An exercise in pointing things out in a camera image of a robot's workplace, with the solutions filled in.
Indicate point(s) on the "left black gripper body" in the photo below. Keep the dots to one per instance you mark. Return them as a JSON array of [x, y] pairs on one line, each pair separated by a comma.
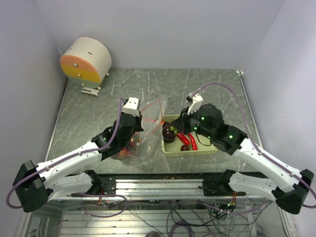
[[137, 127]]

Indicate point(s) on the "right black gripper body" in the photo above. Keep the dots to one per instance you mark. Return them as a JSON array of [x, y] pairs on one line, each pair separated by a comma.
[[193, 124]]

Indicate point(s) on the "small green grape bunch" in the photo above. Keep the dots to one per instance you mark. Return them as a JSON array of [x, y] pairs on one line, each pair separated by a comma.
[[168, 134]]

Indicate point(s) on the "red chili pepper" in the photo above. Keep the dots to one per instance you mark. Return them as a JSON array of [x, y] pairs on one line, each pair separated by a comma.
[[183, 139], [193, 142]]

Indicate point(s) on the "clear zip bag orange zipper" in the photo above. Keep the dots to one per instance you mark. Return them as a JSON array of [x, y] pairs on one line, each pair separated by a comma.
[[152, 114]]

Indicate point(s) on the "red cherry bunch with leaves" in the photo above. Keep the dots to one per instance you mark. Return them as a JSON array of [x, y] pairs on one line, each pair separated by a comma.
[[128, 152]]

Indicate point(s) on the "dark purple plum bottom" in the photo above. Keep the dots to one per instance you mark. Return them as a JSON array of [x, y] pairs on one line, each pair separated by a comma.
[[184, 148]]

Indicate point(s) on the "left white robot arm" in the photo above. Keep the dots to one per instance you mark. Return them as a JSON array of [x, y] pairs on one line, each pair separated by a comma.
[[36, 184]]

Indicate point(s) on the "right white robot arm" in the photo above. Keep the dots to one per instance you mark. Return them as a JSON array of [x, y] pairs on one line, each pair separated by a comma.
[[287, 186]]

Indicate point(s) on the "cream plastic basket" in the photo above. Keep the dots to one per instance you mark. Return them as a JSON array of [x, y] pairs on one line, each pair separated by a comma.
[[203, 145]]

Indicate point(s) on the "white corner clip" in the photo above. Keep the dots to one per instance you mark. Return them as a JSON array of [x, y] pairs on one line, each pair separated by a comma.
[[240, 72]]

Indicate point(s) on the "round pastel drawer cabinet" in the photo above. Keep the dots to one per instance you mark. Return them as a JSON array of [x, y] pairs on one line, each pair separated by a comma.
[[86, 62]]

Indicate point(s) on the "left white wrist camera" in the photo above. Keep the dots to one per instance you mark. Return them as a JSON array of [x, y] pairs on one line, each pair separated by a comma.
[[132, 107]]

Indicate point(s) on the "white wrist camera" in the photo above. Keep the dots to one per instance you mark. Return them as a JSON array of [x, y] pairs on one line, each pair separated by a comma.
[[132, 107], [195, 101]]

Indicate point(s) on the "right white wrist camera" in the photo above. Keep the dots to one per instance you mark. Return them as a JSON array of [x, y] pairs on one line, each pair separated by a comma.
[[195, 101]]

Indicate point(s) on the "small white metal bracket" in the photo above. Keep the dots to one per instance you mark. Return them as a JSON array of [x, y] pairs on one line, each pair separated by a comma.
[[90, 91]]

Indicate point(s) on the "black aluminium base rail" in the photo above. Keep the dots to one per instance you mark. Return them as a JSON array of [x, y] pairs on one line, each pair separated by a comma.
[[176, 185]]

